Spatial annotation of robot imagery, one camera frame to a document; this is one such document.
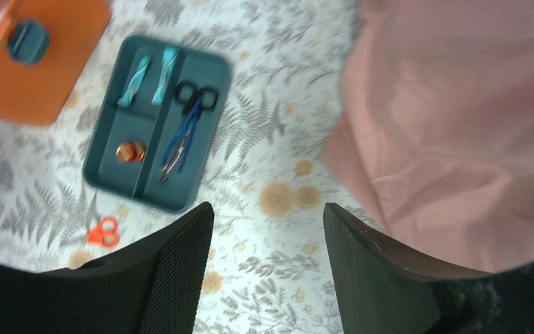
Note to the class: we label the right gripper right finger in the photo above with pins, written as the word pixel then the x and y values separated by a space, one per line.
pixel 385 286

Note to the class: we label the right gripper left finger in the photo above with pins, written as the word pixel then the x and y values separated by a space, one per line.
pixel 150 286

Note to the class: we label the orange handled scissors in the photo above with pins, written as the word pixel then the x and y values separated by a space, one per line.
pixel 104 235

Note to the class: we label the small red round tin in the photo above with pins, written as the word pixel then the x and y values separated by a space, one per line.
pixel 125 153

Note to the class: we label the teal tray insert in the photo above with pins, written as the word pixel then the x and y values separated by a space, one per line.
pixel 154 126

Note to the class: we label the blue plastic tweezers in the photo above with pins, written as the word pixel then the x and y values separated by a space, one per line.
pixel 176 154

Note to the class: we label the teal small packet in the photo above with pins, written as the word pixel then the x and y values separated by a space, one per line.
pixel 135 82

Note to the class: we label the black handled scissors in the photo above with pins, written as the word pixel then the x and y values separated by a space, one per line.
pixel 185 89

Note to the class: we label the teal small tube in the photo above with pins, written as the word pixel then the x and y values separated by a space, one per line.
pixel 167 62

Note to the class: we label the orange medicine box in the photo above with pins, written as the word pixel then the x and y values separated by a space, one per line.
pixel 44 47

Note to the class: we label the pink hanging garment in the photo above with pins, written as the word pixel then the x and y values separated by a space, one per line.
pixel 436 137

